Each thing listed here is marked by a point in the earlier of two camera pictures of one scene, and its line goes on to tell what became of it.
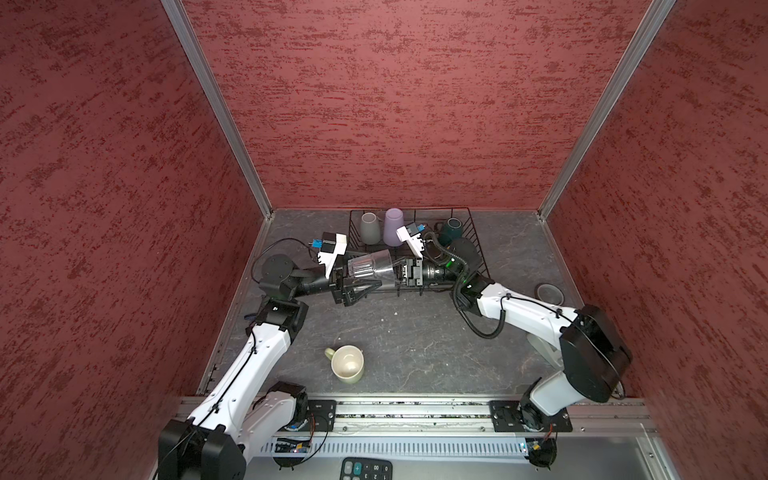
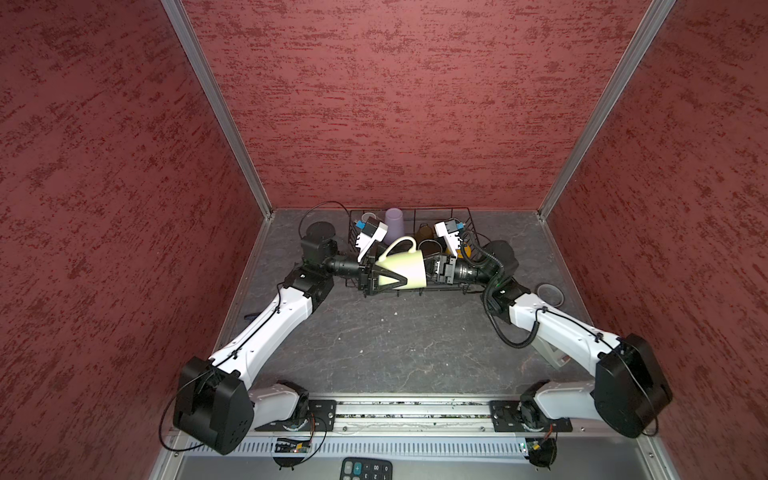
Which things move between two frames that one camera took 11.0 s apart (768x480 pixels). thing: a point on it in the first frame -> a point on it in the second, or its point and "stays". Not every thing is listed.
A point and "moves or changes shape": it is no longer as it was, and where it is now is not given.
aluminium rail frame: x=451 y=438 stays
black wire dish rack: x=410 y=248 stays
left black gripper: x=336 y=284 -> x=368 y=279
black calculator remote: x=359 y=468 stays
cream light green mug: x=347 y=362 moves or changes shape
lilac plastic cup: x=393 y=221 stays
